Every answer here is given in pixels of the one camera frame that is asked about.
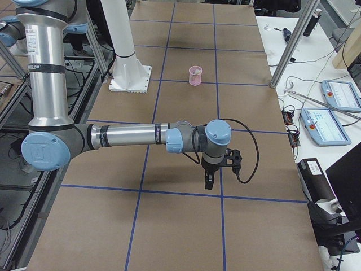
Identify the far teach pendant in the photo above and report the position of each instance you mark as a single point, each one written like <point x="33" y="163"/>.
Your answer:
<point x="341" y="95"/>

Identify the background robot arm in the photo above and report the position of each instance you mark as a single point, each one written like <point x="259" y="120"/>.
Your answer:
<point x="13" y="33"/>

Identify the near teach pendant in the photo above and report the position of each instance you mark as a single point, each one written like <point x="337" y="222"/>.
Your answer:
<point x="324" y="127"/>

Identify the folded blue umbrella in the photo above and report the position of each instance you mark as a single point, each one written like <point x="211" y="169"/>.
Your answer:
<point x="286" y="34"/>

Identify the black monitor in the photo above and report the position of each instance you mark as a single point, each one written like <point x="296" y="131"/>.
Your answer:
<point x="344" y="177"/>

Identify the white camera stand column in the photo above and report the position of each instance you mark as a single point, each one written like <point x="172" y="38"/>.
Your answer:
<point x="128" y="73"/>

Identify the brown paper table mat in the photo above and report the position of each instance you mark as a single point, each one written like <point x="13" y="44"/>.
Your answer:
<point x="145" y="207"/>

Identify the black cardboard box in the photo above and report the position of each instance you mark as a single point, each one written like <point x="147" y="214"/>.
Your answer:
<point x="314" y="183"/>

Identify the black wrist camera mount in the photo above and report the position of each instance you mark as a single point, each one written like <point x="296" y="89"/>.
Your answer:
<point x="233" y="159"/>

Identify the teach pendant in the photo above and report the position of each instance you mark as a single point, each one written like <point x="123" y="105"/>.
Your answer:
<point x="324" y="127"/>
<point x="341" y="95"/>

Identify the aluminium frame post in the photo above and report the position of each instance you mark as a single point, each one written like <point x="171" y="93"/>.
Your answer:
<point x="293" y="42"/>

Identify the pink mesh pen holder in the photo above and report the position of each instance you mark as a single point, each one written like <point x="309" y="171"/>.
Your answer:
<point x="194" y="80"/>

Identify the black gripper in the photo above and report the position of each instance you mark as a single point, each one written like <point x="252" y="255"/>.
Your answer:
<point x="210" y="167"/>

